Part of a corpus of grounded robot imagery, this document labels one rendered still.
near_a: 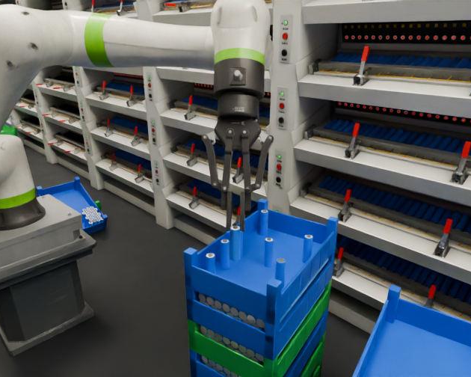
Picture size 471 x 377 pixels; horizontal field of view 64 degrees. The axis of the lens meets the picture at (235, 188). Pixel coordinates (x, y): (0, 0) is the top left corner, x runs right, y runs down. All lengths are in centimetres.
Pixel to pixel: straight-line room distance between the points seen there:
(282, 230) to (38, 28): 67
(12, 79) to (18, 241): 47
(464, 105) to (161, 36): 66
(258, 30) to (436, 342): 66
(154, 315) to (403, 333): 80
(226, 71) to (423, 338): 62
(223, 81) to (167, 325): 86
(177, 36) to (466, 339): 82
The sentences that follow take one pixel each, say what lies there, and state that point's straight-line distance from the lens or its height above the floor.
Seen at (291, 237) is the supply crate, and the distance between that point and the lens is 93.
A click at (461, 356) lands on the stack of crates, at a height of 32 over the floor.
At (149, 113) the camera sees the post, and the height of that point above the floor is 54.
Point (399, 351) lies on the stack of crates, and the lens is 81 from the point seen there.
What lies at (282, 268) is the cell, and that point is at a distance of 72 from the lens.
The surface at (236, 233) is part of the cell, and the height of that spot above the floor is 54.
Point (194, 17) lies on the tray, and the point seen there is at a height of 91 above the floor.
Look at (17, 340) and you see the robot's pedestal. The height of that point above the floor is 3.
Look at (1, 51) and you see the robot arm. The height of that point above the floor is 83.
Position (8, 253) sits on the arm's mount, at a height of 32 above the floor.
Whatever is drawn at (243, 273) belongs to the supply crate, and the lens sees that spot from 80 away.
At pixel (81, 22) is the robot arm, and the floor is 88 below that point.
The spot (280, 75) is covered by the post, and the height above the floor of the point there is 75.
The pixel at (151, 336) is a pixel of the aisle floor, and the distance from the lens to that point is 127.
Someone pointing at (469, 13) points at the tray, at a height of 90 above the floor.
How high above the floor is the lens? 86
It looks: 22 degrees down
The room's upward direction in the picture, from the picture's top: straight up
